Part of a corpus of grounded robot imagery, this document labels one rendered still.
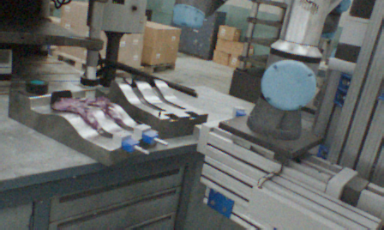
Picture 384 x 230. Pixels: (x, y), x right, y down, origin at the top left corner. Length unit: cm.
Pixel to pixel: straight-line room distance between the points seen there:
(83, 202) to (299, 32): 92
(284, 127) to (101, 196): 71
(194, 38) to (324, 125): 754
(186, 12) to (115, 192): 78
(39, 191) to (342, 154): 90
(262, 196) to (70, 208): 70
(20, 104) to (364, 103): 113
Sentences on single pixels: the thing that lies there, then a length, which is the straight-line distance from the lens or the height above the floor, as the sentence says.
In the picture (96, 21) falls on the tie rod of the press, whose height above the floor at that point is 113.
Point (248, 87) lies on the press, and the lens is 556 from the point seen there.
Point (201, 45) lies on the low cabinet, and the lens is 853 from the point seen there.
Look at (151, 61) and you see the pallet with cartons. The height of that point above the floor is 21.
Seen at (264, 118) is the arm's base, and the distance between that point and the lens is 100.
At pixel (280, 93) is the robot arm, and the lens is 84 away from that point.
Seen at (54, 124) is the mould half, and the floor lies 86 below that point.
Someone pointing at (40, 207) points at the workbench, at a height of 65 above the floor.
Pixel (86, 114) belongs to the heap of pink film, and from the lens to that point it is 132.
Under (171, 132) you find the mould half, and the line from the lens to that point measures 146.
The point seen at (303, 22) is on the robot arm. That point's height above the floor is 134.
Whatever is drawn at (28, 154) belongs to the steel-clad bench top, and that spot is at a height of 80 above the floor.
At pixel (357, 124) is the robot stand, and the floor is 110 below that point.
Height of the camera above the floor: 135
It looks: 16 degrees down
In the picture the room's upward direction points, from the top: 11 degrees clockwise
